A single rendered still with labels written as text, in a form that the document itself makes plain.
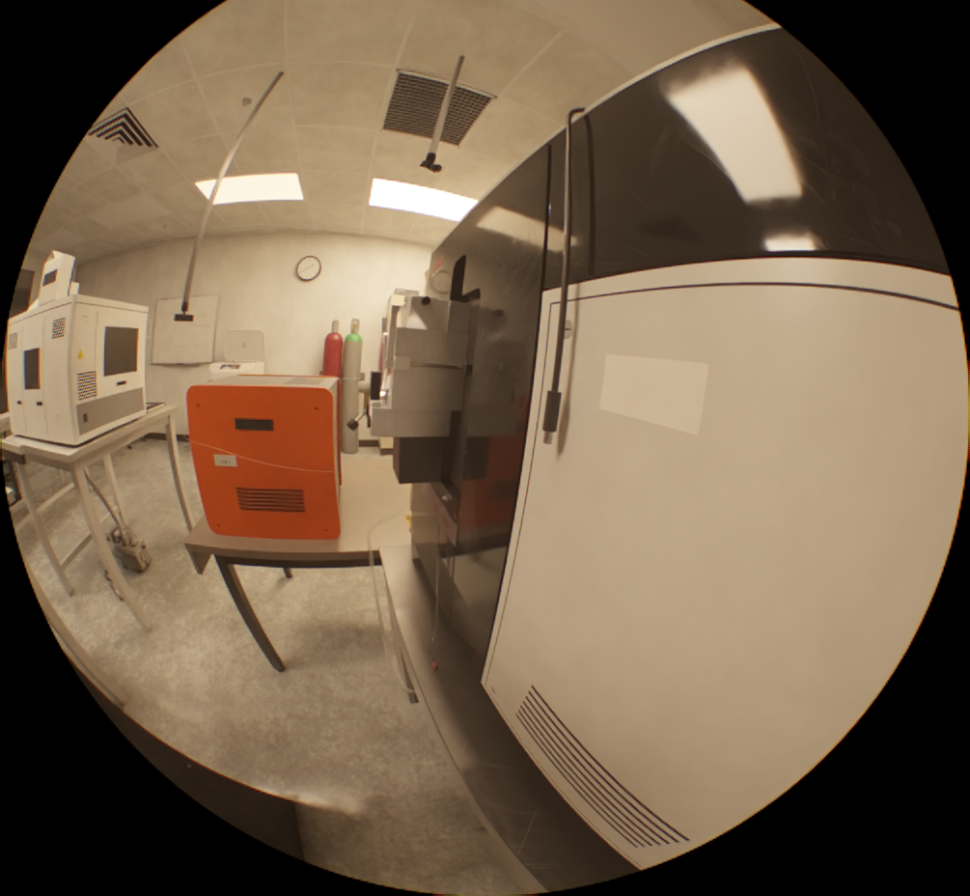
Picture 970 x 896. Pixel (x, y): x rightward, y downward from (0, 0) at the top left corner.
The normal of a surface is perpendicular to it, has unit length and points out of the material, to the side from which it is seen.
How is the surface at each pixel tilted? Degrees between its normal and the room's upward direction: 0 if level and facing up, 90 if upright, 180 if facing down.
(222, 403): 90
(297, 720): 0
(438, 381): 90
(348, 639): 0
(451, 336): 90
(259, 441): 90
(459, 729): 0
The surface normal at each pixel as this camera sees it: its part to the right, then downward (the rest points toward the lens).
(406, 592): 0.11, -0.98
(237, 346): 0.39, 0.44
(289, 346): 0.43, 0.19
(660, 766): -0.90, -0.02
